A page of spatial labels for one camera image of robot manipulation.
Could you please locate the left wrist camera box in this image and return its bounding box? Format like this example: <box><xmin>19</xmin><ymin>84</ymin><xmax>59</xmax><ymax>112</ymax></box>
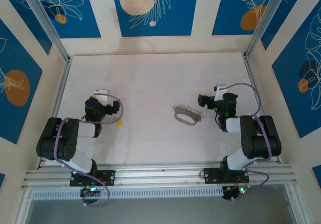
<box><xmin>93</xmin><ymin>89</ymin><xmax>110</xmax><ymax>101</ymax></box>

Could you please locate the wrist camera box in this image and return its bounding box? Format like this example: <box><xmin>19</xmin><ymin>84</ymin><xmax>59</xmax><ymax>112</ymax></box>
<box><xmin>214</xmin><ymin>84</ymin><xmax>228</xmax><ymax>101</ymax></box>
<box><xmin>93</xmin><ymin>89</ymin><xmax>110</xmax><ymax>101</ymax></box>

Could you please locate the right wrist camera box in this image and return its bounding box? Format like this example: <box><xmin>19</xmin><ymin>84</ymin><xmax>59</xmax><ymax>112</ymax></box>
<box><xmin>214</xmin><ymin>84</ymin><xmax>228</xmax><ymax>101</ymax></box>

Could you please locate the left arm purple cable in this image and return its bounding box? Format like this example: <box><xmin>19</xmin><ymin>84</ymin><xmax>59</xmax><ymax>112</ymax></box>
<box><xmin>54</xmin><ymin>94</ymin><xmax>124</xmax><ymax>207</ymax></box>

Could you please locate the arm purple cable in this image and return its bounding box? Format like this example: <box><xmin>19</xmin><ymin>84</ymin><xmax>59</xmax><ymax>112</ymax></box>
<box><xmin>224</xmin><ymin>82</ymin><xmax>274</xmax><ymax>202</ymax></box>
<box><xmin>54</xmin><ymin>94</ymin><xmax>124</xmax><ymax>207</ymax></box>

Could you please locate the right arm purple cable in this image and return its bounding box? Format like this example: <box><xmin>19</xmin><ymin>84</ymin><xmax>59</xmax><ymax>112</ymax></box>
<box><xmin>224</xmin><ymin>82</ymin><xmax>274</xmax><ymax>202</ymax></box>

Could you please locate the aluminium table side rail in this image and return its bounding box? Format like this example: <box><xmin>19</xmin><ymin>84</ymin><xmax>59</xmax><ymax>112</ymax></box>
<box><xmin>242</xmin><ymin>53</ymin><xmax>281</xmax><ymax>164</ymax></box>
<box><xmin>37</xmin><ymin>57</ymin><xmax>72</xmax><ymax>169</ymax></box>

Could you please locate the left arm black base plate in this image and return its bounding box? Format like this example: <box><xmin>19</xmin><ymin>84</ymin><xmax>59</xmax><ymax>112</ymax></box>
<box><xmin>69</xmin><ymin>170</ymin><xmax>116</xmax><ymax>187</ymax></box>

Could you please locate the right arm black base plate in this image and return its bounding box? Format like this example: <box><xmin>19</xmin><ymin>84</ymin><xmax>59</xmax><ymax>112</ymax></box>
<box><xmin>203</xmin><ymin>167</ymin><xmax>250</xmax><ymax>184</ymax></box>

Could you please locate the long aluminium base rail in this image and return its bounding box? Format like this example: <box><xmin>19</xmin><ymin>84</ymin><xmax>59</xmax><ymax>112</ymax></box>
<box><xmin>21</xmin><ymin>161</ymin><xmax>299</xmax><ymax>191</ymax></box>

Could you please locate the aluminium frame post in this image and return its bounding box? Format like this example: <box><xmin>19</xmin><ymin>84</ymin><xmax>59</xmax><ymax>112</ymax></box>
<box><xmin>19</xmin><ymin>0</ymin><xmax>72</xmax><ymax>61</ymax></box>
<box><xmin>244</xmin><ymin>0</ymin><xmax>291</xmax><ymax>59</ymax></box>

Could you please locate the white slotted cable duct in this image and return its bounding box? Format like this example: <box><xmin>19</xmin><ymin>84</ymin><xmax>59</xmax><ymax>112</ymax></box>
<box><xmin>32</xmin><ymin>186</ymin><xmax>224</xmax><ymax>200</ymax></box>

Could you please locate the aluminium frame leg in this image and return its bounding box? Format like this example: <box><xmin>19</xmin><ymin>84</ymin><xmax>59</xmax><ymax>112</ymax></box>
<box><xmin>284</xmin><ymin>183</ymin><xmax>308</xmax><ymax>224</ymax></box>
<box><xmin>14</xmin><ymin>188</ymin><xmax>35</xmax><ymax>224</ymax></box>

